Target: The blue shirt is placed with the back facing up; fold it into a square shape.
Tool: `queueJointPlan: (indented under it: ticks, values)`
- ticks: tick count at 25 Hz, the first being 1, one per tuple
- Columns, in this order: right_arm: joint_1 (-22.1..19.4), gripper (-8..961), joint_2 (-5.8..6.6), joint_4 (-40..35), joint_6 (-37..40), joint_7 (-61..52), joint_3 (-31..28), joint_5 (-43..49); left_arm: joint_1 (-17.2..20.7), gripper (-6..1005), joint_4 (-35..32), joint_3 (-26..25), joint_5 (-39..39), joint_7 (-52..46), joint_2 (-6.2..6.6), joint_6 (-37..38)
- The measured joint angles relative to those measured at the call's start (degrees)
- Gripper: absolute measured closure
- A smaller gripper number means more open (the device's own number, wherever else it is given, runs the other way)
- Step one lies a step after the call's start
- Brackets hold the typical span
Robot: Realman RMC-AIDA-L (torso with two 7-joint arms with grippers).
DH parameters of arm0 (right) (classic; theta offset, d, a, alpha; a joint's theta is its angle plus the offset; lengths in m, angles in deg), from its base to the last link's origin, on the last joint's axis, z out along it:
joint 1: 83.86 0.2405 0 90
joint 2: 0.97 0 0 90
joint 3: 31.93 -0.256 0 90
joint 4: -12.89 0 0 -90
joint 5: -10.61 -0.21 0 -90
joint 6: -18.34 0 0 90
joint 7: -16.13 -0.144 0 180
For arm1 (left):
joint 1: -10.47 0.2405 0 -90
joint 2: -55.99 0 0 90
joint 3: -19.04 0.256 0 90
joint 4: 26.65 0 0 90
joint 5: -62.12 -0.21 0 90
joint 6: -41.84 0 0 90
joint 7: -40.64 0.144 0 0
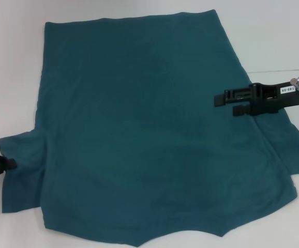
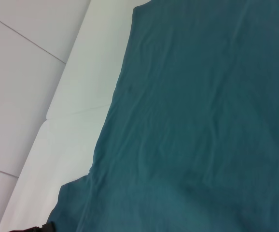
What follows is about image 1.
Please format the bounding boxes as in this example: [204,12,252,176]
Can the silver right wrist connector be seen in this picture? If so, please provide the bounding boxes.
[290,74,299,91]

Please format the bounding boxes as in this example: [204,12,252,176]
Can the teal blue shirt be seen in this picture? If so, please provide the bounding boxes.
[0,9,299,247]

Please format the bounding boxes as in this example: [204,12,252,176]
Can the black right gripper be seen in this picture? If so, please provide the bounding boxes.
[214,77,299,117]

